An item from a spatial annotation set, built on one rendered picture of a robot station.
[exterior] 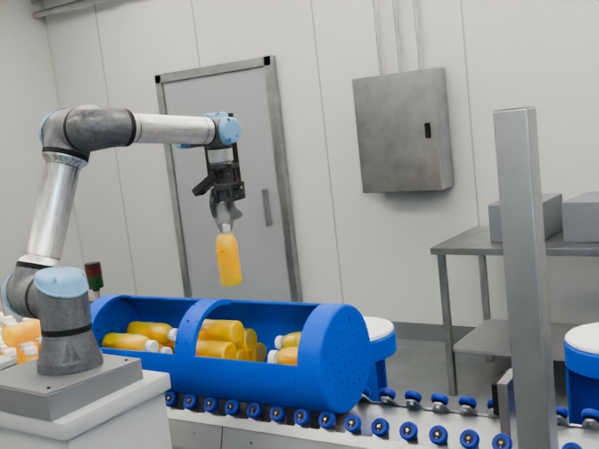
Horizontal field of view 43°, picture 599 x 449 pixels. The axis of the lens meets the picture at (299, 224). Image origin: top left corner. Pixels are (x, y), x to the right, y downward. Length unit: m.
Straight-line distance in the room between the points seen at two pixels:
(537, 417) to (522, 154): 0.47
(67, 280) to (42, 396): 0.27
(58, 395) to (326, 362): 0.64
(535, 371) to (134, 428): 0.93
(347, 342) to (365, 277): 3.76
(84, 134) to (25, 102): 5.65
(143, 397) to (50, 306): 0.30
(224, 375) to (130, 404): 0.34
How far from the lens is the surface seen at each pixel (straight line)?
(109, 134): 1.91
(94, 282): 3.04
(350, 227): 5.73
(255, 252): 6.23
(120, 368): 1.84
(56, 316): 1.82
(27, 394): 1.77
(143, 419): 1.88
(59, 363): 1.83
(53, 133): 2.00
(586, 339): 2.25
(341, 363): 1.99
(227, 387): 2.09
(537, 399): 1.45
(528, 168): 1.35
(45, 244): 1.95
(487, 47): 5.17
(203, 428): 2.22
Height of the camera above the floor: 1.72
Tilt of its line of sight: 8 degrees down
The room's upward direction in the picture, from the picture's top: 6 degrees counter-clockwise
